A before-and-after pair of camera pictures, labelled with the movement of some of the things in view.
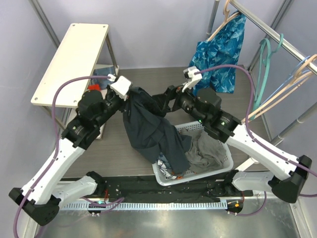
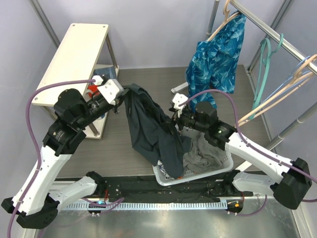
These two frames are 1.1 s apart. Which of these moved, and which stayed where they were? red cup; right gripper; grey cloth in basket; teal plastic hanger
Moved: right gripper
Stayed: grey cloth in basket; teal plastic hanger; red cup
